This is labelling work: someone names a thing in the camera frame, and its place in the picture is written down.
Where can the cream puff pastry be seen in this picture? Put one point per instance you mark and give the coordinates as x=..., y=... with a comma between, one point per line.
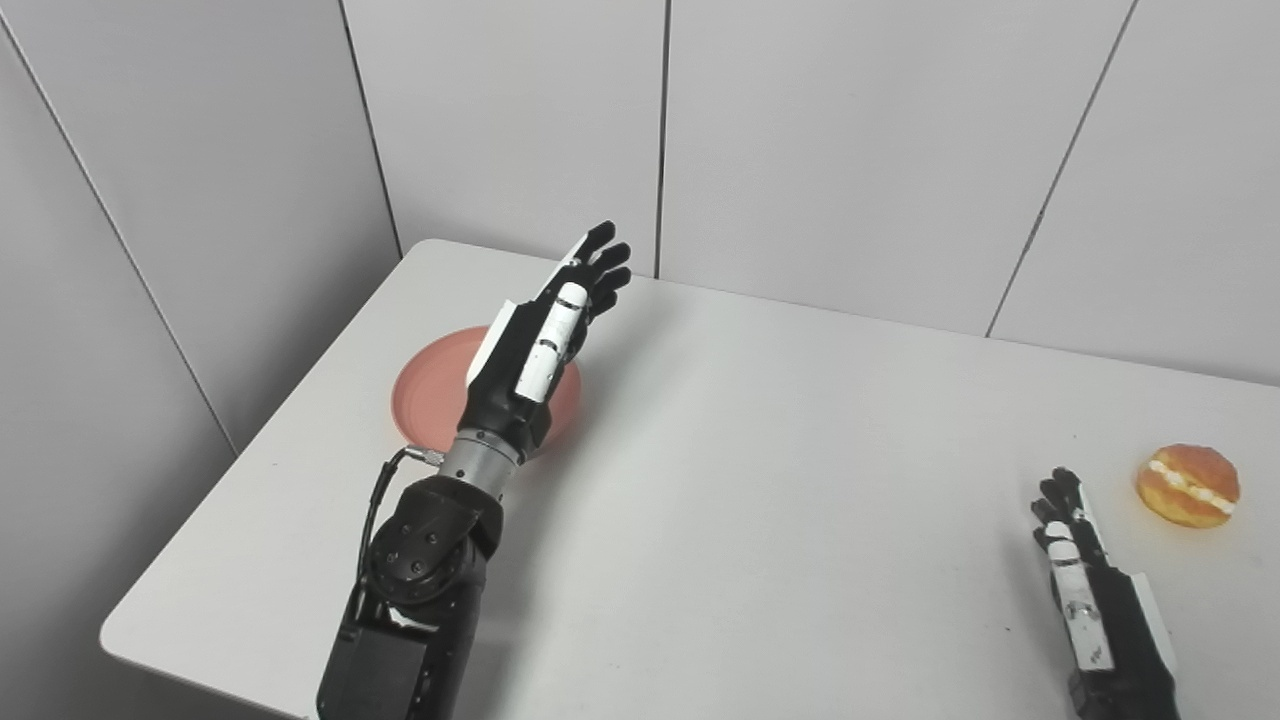
x=1188, y=485

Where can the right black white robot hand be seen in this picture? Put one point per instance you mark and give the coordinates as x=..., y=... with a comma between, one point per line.
x=1100, y=620

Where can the pink round plate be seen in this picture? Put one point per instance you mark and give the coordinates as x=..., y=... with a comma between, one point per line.
x=430, y=395

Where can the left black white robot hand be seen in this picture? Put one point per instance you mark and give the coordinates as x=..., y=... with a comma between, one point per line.
x=530, y=360

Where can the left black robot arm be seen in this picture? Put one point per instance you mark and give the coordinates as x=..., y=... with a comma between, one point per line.
x=430, y=590

